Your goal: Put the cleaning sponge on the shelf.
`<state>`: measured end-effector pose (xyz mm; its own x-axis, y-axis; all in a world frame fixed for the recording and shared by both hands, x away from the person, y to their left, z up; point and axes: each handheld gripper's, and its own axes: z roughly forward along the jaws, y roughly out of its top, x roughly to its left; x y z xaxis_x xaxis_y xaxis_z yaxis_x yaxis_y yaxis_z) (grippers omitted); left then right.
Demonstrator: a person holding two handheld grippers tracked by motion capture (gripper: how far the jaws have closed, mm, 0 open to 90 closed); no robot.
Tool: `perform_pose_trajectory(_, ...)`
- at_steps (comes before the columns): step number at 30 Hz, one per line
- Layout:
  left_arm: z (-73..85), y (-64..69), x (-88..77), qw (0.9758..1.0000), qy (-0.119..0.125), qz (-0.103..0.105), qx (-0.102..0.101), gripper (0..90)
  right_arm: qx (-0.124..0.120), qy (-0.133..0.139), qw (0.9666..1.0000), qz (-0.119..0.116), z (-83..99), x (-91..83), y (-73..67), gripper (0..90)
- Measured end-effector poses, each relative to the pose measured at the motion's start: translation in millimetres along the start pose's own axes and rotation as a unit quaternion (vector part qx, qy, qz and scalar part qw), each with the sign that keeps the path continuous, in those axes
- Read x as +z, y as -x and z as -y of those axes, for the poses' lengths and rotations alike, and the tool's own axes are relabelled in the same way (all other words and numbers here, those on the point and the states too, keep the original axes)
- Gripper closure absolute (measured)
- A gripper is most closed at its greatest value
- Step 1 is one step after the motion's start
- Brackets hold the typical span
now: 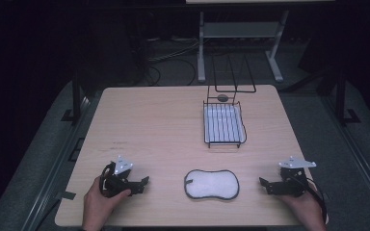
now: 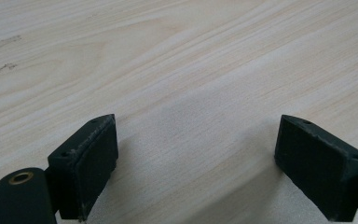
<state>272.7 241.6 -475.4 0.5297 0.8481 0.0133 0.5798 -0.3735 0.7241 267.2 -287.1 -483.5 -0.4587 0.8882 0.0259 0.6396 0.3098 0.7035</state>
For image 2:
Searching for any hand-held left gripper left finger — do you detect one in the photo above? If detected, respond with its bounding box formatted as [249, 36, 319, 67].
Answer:
[47, 113, 119, 222]

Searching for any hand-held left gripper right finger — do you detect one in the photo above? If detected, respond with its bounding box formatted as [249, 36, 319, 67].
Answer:
[274, 114, 358, 223]

